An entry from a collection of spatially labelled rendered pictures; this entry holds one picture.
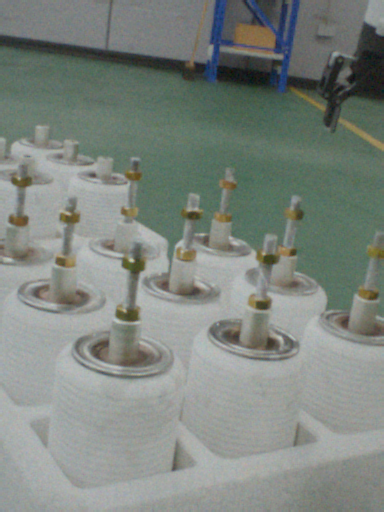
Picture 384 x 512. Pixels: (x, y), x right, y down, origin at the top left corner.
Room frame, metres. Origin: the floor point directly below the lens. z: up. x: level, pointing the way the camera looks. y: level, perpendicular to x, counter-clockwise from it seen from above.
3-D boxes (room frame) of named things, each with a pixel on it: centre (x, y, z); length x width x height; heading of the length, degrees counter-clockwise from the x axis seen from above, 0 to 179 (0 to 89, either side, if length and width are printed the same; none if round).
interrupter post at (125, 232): (0.80, 0.07, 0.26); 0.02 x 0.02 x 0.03
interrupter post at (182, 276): (0.70, 0.01, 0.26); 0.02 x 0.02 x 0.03
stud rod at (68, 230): (0.64, 0.10, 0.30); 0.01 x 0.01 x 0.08; 38
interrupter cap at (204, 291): (0.70, 0.01, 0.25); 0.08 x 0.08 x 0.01
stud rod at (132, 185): (0.80, 0.07, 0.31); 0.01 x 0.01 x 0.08; 31
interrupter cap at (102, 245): (0.80, 0.07, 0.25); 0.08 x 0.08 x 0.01
